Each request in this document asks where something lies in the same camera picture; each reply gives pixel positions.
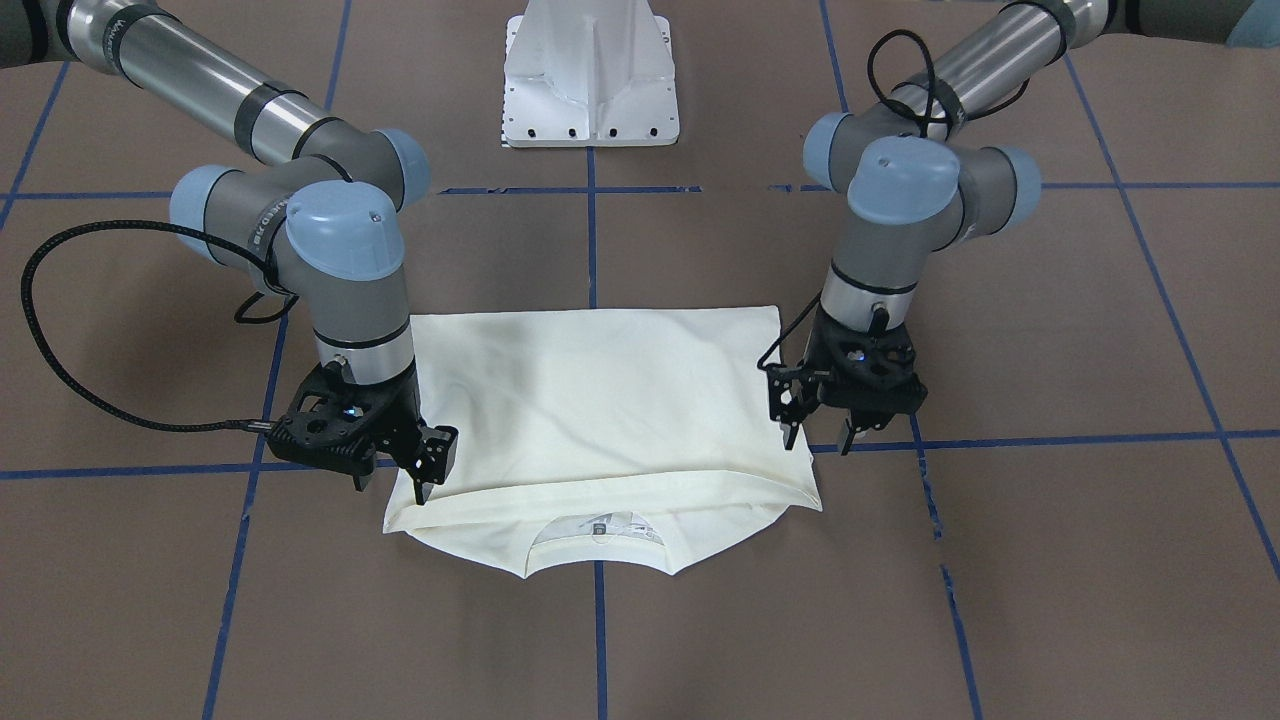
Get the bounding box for white long-sleeve cat shirt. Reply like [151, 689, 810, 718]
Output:
[383, 306, 823, 578]

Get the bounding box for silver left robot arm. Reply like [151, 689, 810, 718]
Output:
[758, 1, 1277, 451]

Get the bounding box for blue tape grid lines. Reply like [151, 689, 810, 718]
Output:
[3, 1, 1277, 719]

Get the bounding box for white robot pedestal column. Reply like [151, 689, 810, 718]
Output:
[500, 1, 681, 149]

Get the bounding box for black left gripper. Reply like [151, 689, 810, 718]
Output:
[765, 305, 925, 456]

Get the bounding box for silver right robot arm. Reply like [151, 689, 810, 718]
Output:
[3, 1, 458, 503]

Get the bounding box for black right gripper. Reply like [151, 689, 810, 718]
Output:
[268, 363, 460, 506]

